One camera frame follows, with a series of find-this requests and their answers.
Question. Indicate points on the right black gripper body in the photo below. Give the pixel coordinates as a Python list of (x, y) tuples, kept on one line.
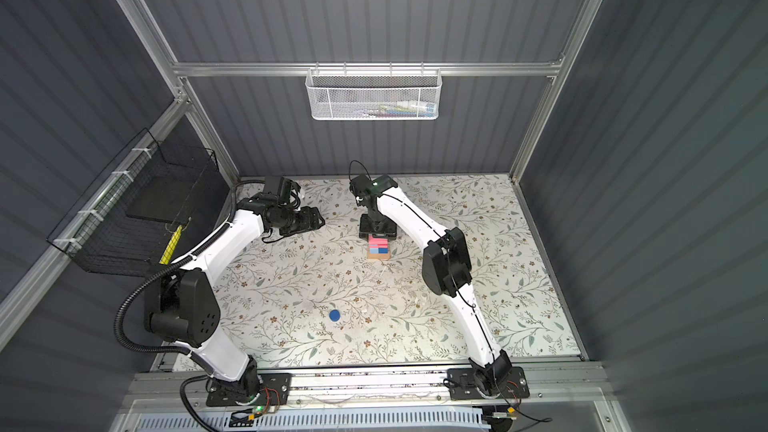
[(376, 227)]

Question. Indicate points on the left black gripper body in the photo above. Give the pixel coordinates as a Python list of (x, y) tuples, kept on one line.
[(297, 221)]

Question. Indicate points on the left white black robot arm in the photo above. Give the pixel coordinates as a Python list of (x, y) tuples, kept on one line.
[(182, 308)]

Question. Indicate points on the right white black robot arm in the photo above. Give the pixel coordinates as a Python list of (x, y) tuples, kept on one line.
[(446, 271)]

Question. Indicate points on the markers in white basket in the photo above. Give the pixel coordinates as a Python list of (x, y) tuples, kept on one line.
[(401, 109)]

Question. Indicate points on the floral patterned table mat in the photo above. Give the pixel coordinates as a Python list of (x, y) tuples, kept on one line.
[(276, 299)]

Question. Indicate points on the black pad in basket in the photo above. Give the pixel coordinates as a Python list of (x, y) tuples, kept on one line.
[(166, 200)]

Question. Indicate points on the yellow marker in basket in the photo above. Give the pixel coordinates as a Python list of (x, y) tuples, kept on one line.
[(170, 248)]

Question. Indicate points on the white wire mesh basket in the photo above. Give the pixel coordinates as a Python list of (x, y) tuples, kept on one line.
[(337, 97)]

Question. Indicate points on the black wire basket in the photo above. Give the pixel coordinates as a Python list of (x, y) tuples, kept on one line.
[(100, 238)]

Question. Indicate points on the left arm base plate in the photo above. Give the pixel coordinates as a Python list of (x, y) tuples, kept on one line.
[(258, 390)]

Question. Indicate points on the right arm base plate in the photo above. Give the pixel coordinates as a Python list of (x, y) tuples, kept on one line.
[(460, 383)]

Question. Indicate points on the white ventilated cable duct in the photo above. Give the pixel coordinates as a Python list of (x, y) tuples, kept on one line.
[(356, 419)]

